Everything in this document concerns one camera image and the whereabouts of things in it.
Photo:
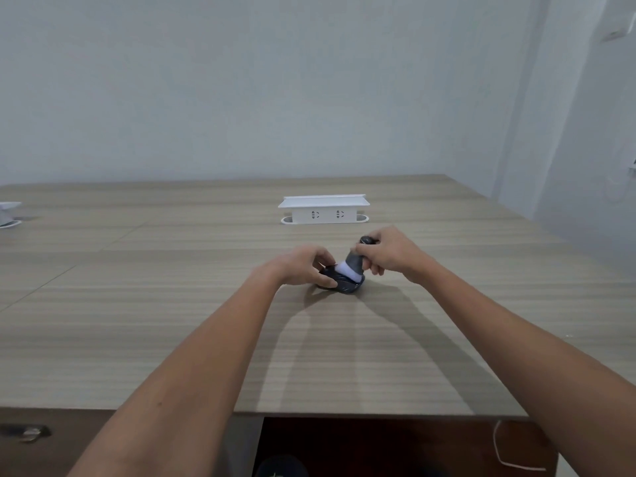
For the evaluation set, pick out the person's right forearm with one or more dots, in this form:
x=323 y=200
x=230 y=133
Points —
x=521 y=352

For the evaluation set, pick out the white power socket box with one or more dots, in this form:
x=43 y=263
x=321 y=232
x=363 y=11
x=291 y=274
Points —
x=323 y=209
x=9 y=213

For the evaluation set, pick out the person's left thumb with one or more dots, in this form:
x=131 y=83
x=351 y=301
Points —
x=324 y=256

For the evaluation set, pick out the white wall box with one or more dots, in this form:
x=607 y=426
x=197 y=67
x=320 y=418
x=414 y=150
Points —
x=618 y=19

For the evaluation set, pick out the person's left hand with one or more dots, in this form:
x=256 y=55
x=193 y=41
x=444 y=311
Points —
x=297 y=265

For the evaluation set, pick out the person's left forearm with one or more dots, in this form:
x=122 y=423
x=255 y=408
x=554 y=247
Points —
x=189 y=382

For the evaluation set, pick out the person's right thumb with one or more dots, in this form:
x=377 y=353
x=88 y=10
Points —
x=364 y=246

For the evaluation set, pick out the black oval base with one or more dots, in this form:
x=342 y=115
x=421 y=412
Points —
x=343 y=285

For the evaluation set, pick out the person's right hand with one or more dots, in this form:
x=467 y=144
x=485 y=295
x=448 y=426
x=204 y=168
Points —
x=397 y=250

